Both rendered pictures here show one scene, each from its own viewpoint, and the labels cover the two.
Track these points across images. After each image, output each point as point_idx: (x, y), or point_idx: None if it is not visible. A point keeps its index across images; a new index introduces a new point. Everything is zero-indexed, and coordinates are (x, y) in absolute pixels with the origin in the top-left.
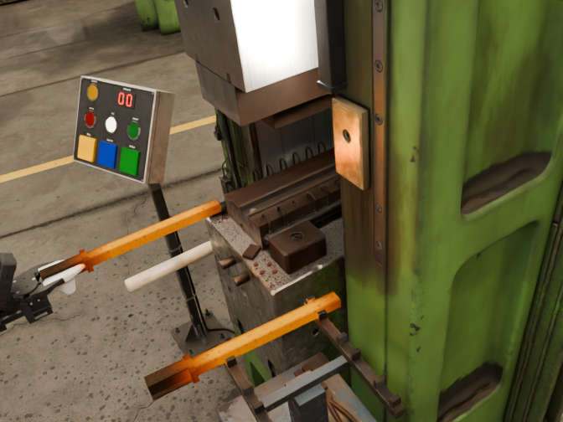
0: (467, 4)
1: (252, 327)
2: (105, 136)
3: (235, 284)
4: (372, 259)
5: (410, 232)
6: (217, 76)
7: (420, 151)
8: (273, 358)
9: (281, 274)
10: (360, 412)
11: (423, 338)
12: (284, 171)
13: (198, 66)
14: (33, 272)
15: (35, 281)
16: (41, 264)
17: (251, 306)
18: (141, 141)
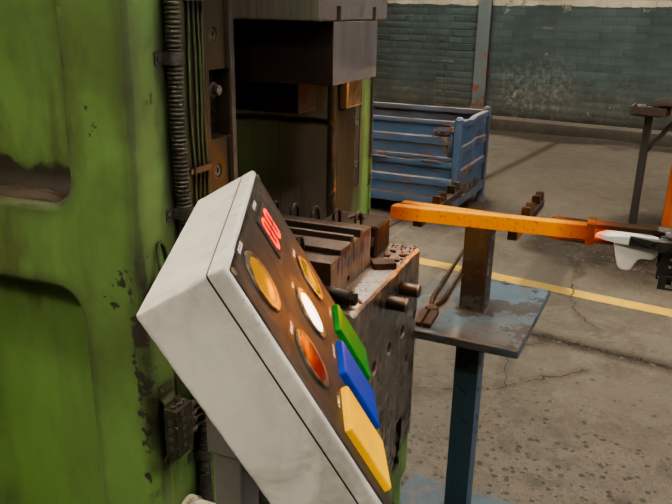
0: None
1: (387, 411)
2: (331, 353)
3: (421, 288)
4: (352, 189)
5: (367, 120)
6: (362, 22)
7: None
8: (403, 396)
9: (391, 248)
10: (422, 297)
11: None
12: None
13: (337, 28)
14: (666, 239)
15: (667, 230)
16: (651, 240)
17: (394, 353)
18: (320, 286)
